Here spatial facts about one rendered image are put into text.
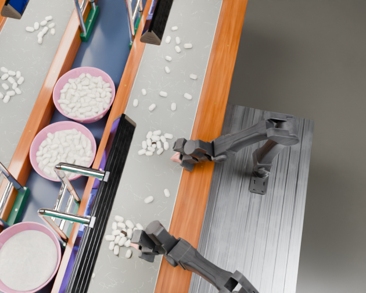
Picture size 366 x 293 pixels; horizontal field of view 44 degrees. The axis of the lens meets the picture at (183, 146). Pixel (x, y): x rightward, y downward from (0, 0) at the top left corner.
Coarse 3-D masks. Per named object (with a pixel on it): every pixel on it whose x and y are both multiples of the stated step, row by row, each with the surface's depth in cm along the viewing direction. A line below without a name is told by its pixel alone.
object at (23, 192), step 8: (0, 168) 156; (0, 176) 157; (8, 176) 163; (8, 184) 167; (16, 184) 171; (8, 192) 166; (24, 192) 180; (16, 200) 178; (24, 200) 181; (0, 208) 163; (16, 208) 177; (16, 216) 176; (0, 224) 165; (8, 224) 172
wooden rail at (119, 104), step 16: (144, 16) 213; (144, 48) 207; (128, 64) 201; (128, 80) 197; (128, 96) 194; (112, 112) 190; (96, 160) 181; (80, 208) 172; (64, 256) 164; (64, 272) 162
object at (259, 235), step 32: (224, 128) 199; (288, 160) 193; (224, 192) 186; (288, 192) 186; (224, 224) 180; (256, 224) 180; (288, 224) 181; (224, 256) 175; (256, 256) 175; (288, 256) 175; (192, 288) 170; (256, 288) 170; (288, 288) 170
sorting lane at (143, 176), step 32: (192, 0) 221; (192, 32) 212; (160, 64) 204; (192, 64) 205; (160, 96) 197; (192, 96) 197; (160, 128) 190; (192, 128) 191; (128, 160) 184; (160, 160) 184; (128, 192) 178; (160, 192) 178; (160, 256) 167; (96, 288) 162; (128, 288) 162
